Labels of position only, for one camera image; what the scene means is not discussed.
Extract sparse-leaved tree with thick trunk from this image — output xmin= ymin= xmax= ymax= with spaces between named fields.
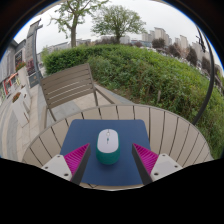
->
xmin=49 ymin=0 xmax=109 ymax=48

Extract white and teal computer mouse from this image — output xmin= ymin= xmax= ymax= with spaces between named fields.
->
xmin=95 ymin=128 xmax=121 ymax=166

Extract tall grey sign pylon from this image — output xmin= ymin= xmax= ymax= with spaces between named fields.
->
xmin=24 ymin=18 xmax=44 ymax=88

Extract round-crowned leafy tree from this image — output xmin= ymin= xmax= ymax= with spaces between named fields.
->
xmin=91 ymin=4 xmax=147 ymax=44

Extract beige cantilever patio umbrella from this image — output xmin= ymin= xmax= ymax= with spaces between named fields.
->
xmin=36 ymin=0 xmax=216 ymax=127

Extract white planter box with flowers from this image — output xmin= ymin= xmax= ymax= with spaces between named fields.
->
xmin=14 ymin=61 xmax=28 ymax=89
xmin=11 ymin=92 xmax=31 ymax=128

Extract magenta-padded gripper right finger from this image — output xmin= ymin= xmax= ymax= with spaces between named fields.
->
xmin=131 ymin=143 xmax=183 ymax=186

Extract navy blue mouse pad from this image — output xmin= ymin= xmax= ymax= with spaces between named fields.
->
xmin=59 ymin=119 xmax=153 ymax=187

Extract distant apartment buildings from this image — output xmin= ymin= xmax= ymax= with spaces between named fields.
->
xmin=141 ymin=26 xmax=218 ymax=64

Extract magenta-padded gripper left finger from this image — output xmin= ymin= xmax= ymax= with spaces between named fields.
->
xmin=41 ymin=143 xmax=92 ymax=186

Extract brown slatted outdoor chair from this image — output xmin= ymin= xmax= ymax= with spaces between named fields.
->
xmin=39 ymin=63 xmax=116 ymax=129

